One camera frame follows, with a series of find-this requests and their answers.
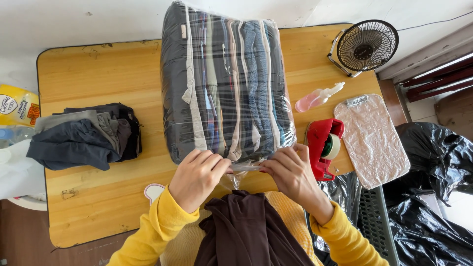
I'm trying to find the person's left hand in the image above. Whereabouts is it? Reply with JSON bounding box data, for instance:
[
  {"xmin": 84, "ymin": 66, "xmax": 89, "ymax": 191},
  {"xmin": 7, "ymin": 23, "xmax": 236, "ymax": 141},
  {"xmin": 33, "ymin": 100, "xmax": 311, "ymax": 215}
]
[{"xmin": 169, "ymin": 149, "xmax": 233, "ymax": 214}]

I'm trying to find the person's right hand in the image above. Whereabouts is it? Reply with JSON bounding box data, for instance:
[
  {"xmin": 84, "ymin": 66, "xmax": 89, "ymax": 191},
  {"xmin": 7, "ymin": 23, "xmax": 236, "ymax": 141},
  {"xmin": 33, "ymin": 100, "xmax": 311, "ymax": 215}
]
[{"xmin": 259, "ymin": 143, "xmax": 326, "ymax": 207}]

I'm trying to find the plastic-wrapped bundle of clothes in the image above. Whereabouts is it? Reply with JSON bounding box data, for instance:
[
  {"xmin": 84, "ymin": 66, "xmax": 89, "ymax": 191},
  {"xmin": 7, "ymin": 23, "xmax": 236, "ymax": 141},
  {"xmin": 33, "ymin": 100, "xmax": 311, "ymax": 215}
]
[{"xmin": 160, "ymin": 1, "xmax": 297, "ymax": 190}]

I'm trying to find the red tape dispenser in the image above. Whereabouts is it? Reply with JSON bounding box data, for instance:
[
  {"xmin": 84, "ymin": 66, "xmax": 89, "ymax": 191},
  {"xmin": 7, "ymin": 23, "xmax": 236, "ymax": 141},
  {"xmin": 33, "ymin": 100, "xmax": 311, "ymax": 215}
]
[{"xmin": 305, "ymin": 118, "xmax": 345, "ymax": 182}]

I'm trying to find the white sticker with pink edge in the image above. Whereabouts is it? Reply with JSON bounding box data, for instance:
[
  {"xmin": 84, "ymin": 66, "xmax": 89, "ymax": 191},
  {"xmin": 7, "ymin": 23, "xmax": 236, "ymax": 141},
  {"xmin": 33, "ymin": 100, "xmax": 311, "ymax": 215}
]
[{"xmin": 144, "ymin": 183, "xmax": 166, "ymax": 206}]

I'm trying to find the pink spray bottle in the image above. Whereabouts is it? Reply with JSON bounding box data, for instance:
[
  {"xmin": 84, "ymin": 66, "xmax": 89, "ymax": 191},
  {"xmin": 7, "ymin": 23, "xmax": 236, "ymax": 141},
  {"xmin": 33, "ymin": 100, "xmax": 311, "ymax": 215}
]
[{"xmin": 295, "ymin": 82, "xmax": 345, "ymax": 113}]

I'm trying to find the brown scarf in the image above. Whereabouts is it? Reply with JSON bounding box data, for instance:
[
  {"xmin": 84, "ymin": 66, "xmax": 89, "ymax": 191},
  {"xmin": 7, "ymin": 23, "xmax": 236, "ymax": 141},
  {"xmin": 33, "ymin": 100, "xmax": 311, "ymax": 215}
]
[{"xmin": 194, "ymin": 190, "xmax": 315, "ymax": 266}]

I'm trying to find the plastic-wrapped clipboard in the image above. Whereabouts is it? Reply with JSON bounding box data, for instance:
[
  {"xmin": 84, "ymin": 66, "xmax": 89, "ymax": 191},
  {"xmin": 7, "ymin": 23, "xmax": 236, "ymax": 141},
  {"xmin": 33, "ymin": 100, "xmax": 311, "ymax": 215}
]
[{"xmin": 334, "ymin": 93, "xmax": 411, "ymax": 190}]

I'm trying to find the grey plastic basket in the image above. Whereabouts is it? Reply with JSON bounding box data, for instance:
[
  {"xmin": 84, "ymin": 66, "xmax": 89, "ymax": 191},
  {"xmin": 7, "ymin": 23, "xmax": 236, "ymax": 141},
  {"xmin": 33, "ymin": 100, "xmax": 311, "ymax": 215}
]
[{"xmin": 356, "ymin": 185, "xmax": 400, "ymax": 266}]

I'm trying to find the pile of dark folded clothes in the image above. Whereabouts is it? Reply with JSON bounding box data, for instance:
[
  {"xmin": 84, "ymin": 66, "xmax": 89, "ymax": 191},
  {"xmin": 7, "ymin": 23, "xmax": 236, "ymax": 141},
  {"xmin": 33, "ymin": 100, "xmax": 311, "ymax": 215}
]
[{"xmin": 26, "ymin": 103, "xmax": 143, "ymax": 171}]

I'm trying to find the small black desk fan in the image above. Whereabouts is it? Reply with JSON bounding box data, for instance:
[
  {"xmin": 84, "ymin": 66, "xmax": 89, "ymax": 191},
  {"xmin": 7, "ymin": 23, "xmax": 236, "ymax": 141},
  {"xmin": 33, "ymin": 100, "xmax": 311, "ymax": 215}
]
[{"xmin": 327, "ymin": 19, "xmax": 399, "ymax": 78}]

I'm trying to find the black plastic garbage bag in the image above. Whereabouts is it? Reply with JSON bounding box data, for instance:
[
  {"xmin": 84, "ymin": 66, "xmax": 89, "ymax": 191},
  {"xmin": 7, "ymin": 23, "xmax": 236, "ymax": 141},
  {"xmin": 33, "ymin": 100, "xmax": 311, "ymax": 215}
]
[{"xmin": 314, "ymin": 122, "xmax": 473, "ymax": 266}]

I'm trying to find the dark red wooden furniture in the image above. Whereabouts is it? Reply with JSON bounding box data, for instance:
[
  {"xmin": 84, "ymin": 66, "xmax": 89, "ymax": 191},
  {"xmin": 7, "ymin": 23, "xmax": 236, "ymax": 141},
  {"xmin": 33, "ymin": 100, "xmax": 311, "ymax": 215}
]
[{"xmin": 401, "ymin": 55, "xmax": 473, "ymax": 103}]

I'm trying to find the white plastic basin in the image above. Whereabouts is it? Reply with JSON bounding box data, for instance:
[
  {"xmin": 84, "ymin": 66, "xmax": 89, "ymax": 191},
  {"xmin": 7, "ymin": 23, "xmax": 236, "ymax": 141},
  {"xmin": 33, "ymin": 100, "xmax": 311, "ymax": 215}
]
[{"xmin": 7, "ymin": 195, "xmax": 48, "ymax": 211}]

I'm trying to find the white plastic bag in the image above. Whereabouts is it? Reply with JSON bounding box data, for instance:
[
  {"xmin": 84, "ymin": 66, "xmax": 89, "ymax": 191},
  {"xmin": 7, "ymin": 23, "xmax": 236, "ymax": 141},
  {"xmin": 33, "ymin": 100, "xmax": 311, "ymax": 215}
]
[{"xmin": 0, "ymin": 140, "xmax": 47, "ymax": 200}]

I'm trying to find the clear plastic bottle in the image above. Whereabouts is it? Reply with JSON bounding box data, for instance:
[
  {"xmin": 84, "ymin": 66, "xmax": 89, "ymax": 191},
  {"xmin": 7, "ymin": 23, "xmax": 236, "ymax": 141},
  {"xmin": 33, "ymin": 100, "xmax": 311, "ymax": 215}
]
[{"xmin": 0, "ymin": 126, "xmax": 35, "ymax": 149}]

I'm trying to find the yellow detergent pouch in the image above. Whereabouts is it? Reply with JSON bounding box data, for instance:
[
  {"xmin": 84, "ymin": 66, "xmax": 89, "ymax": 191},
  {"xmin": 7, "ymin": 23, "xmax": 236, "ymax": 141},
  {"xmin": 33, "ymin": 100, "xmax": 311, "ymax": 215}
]
[{"xmin": 0, "ymin": 84, "xmax": 40, "ymax": 127}]

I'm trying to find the black fan power cable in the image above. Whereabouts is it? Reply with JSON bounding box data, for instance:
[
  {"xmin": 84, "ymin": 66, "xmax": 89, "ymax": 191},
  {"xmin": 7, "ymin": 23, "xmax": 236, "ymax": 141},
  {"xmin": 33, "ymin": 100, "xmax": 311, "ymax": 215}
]
[{"xmin": 397, "ymin": 10, "xmax": 473, "ymax": 32}]

